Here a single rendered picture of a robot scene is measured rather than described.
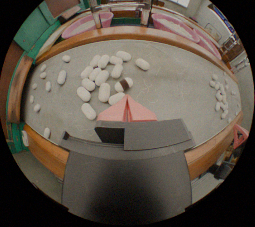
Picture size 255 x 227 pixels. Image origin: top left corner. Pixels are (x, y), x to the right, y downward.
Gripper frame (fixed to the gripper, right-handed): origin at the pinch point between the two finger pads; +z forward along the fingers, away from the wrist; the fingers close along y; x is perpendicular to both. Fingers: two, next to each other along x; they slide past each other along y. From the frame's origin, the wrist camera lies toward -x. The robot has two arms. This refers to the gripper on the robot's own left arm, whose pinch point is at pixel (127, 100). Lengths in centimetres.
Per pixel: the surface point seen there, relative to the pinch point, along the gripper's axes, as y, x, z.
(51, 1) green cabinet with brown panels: 51, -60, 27
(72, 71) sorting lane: 14.1, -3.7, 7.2
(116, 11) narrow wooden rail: 6, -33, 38
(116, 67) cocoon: 1.9, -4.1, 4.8
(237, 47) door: -456, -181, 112
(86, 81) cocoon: 7.7, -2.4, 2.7
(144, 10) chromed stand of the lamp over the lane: -4.9, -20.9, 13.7
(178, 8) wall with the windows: -295, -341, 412
